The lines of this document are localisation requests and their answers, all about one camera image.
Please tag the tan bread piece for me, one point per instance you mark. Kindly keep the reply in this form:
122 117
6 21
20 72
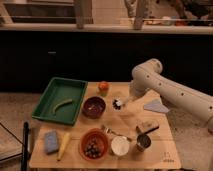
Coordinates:
147 127

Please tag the orange bowl with grapes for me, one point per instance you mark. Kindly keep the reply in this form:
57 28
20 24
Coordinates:
94 145

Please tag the metal fork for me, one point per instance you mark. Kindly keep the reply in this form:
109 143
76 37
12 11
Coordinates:
110 131

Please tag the green bean pod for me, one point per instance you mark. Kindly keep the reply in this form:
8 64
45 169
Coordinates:
67 101

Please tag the grey spatula blade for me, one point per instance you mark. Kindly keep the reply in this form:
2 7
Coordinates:
156 106

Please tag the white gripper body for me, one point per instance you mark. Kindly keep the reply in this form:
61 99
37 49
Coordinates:
134 95

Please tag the metal measuring cup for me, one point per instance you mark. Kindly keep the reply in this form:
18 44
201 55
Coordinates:
143 141

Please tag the black chair frame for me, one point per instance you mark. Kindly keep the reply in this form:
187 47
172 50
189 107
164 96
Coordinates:
25 153

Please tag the yellow corn toy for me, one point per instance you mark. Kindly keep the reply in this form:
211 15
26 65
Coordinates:
63 145

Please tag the wooden table board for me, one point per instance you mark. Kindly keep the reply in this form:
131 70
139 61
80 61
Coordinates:
162 154

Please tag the green plastic tray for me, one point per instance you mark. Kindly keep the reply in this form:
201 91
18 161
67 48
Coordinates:
60 89

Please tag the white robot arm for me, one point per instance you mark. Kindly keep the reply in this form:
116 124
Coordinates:
147 76

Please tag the orange fruit toy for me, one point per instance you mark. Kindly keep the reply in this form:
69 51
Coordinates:
103 86

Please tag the white cup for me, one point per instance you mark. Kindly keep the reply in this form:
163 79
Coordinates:
120 146

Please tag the blue sponge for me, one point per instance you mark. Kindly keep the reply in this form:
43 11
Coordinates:
51 144

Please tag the purple bowl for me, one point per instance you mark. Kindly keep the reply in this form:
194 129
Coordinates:
94 107

